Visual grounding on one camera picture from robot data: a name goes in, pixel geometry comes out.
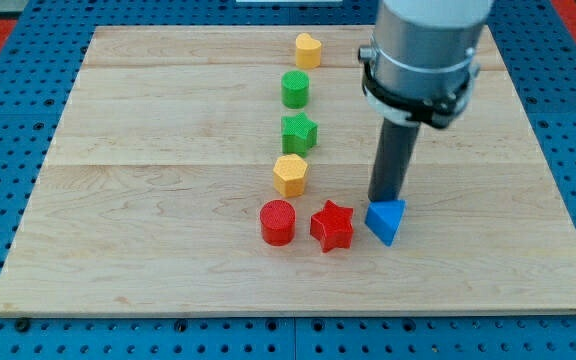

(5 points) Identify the blue triangular block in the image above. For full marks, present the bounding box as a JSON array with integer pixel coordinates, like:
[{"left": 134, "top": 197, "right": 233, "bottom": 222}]
[{"left": 364, "top": 200, "right": 407, "bottom": 247}]

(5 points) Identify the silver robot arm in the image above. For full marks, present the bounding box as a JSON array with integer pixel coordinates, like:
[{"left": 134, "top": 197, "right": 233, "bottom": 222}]
[{"left": 358, "top": 0, "right": 493, "bottom": 129}]

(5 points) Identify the yellow hexagon block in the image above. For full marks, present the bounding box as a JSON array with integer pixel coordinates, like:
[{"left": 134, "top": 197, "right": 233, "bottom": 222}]
[{"left": 273, "top": 154, "right": 308, "bottom": 198}]

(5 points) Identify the red cylinder block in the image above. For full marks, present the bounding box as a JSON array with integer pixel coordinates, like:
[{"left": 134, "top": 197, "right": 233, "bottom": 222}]
[{"left": 259, "top": 200, "right": 296, "bottom": 246}]

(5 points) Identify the green star block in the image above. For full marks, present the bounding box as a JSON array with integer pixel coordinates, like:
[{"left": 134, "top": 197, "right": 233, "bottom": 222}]
[{"left": 281, "top": 112, "right": 318, "bottom": 157}]

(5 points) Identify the red star block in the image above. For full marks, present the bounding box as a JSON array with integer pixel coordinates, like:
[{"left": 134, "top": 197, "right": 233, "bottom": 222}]
[{"left": 310, "top": 200, "right": 354, "bottom": 253}]

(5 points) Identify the wooden board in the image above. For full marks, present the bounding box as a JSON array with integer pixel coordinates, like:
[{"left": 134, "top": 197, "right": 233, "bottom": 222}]
[{"left": 0, "top": 26, "right": 576, "bottom": 318}]

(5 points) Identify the green cylinder block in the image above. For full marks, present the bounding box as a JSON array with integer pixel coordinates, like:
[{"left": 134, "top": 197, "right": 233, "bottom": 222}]
[{"left": 281, "top": 70, "right": 310, "bottom": 109}]

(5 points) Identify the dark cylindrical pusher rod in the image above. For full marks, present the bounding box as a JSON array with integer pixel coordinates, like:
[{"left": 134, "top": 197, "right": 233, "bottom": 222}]
[{"left": 368, "top": 120, "right": 419, "bottom": 202}]

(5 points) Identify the yellow heart block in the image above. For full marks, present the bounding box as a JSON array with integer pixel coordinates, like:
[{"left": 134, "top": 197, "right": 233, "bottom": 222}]
[{"left": 295, "top": 33, "right": 322, "bottom": 69}]

